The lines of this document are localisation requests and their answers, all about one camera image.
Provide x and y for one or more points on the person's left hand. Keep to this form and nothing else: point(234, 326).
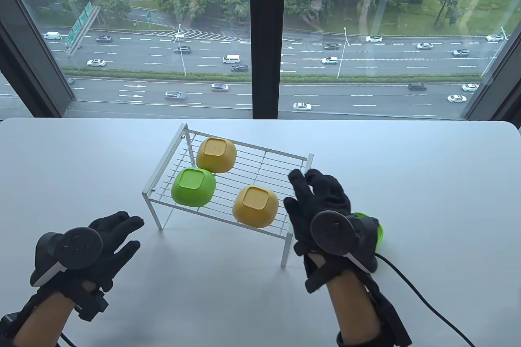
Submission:
point(118, 229)

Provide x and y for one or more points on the person's right hand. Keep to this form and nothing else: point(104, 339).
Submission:
point(321, 192)

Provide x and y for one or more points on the yellow small dish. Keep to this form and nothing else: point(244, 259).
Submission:
point(255, 206)
point(215, 156)

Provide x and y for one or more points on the green small dish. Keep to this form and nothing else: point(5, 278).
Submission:
point(381, 237)
point(193, 188)

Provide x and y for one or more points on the person's right forearm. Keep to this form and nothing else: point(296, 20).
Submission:
point(352, 306)

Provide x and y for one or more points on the person's left forearm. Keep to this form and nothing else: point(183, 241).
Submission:
point(40, 322)

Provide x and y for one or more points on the black and white tracking controller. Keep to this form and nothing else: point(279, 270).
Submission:
point(331, 231)
point(79, 247)

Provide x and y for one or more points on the black window frame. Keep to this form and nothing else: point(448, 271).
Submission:
point(266, 38)

